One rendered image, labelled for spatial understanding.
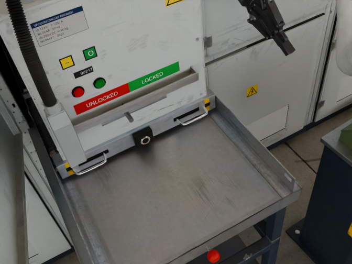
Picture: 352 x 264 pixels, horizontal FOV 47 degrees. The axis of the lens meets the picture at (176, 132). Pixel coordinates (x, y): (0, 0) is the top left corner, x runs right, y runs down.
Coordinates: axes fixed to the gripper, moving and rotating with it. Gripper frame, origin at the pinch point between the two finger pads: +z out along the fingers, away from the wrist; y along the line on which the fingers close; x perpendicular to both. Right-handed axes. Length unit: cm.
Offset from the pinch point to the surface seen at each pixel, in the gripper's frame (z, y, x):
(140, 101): -6.2, -11.5, -43.2
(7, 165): -13, -36, -81
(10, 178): -9, -37, -82
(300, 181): 47, -96, 43
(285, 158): 33, -103, 47
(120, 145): -1, -28, -50
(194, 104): -0.7, -22.1, -23.9
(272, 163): 27.4, -10.2, -19.3
